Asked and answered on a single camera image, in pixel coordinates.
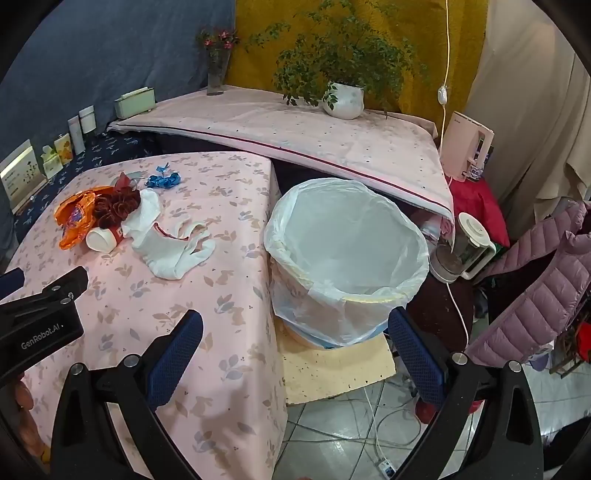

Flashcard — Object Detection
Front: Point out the pink rabbit print tablecloth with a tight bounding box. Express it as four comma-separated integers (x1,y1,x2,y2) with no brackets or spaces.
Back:
4,151,289,480

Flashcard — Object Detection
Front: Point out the white power cable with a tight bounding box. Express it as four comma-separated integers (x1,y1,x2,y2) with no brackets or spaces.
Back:
444,281,469,347

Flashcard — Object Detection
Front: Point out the person's left hand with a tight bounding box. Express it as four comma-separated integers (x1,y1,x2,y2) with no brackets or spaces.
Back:
11,378,53,465

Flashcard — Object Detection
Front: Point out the yellow backdrop cloth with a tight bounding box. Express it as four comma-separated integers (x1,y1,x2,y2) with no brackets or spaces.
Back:
226,0,490,139

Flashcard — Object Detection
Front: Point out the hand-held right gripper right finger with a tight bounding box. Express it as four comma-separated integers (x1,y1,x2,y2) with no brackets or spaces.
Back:
388,307,544,480

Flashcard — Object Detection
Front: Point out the yellow floral can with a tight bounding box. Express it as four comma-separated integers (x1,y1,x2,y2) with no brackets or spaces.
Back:
54,134,75,164

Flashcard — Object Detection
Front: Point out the orange snack wrapper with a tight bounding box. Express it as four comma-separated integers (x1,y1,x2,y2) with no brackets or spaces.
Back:
54,186,116,250

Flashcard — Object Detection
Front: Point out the trash bin with white liner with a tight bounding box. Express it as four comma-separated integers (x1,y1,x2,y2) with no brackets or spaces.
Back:
264,178,430,349

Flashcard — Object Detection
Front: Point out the white cylinder container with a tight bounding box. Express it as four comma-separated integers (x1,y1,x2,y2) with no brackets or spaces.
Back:
78,106,97,136

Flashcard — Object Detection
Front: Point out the green tissue pack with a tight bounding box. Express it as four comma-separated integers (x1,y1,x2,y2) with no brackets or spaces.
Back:
41,145,63,180

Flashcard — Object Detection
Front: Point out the pink dotted cloth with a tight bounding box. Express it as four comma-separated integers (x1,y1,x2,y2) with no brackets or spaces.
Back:
107,84,455,232

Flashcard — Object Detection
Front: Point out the glass vase with pink flowers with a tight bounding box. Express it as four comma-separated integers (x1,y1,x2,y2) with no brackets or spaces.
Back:
196,28,241,96

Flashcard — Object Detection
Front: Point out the pink countertop appliance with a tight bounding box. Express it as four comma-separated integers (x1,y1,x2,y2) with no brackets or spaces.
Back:
441,111,496,181

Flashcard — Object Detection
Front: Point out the blue ribbon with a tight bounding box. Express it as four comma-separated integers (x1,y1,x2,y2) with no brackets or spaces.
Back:
145,162,182,189

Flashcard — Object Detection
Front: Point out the dark maroon cloth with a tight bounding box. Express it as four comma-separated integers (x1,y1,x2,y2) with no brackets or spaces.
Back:
406,272,476,352

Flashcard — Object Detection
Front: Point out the beige curtain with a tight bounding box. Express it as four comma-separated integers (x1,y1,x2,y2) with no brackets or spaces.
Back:
464,0,591,232

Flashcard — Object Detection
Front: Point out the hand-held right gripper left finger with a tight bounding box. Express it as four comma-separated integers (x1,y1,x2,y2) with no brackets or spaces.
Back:
50,309,206,480

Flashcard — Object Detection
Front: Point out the red cloth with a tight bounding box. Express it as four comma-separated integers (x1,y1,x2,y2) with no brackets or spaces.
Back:
448,178,511,247

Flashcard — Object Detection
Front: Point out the green plant in white pot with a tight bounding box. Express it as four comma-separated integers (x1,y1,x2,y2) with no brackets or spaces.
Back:
245,0,430,121

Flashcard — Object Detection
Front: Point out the white glass blender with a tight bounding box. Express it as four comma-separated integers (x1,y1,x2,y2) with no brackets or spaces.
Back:
429,212,497,283

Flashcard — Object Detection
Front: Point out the red and white paper cup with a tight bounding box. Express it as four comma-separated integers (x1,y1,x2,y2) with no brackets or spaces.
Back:
86,224,124,253

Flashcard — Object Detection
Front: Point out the white cable with switch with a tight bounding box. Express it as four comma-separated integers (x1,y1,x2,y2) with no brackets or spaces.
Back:
436,0,453,153

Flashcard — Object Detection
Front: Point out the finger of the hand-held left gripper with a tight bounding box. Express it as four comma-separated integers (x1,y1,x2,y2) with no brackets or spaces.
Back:
0,268,25,299
0,266,89,315

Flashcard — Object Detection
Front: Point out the white cloth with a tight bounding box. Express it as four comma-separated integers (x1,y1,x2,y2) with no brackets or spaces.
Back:
121,189,217,280

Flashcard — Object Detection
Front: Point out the yellow foam mat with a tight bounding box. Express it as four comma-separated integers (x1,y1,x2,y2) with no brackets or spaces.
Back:
276,318,397,406

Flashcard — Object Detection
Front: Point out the white cardboard box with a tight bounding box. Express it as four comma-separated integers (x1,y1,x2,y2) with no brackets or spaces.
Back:
0,138,47,215

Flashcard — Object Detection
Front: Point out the dark red fabric flower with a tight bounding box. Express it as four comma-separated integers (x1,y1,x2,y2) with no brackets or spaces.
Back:
95,173,141,229

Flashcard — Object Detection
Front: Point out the pale green tissue box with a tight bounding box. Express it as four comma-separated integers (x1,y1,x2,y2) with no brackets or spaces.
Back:
115,86,158,119

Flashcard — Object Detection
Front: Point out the navy leaf print cloth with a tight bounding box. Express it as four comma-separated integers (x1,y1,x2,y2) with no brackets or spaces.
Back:
14,131,160,241

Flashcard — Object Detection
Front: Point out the tall white bottle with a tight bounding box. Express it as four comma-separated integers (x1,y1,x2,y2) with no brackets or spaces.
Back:
68,116,86,154

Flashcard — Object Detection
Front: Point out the purple down jacket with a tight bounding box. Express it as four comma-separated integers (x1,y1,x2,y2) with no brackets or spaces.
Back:
465,200,591,367

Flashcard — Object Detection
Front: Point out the blue backdrop cloth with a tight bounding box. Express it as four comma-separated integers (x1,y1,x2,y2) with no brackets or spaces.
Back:
0,0,236,162

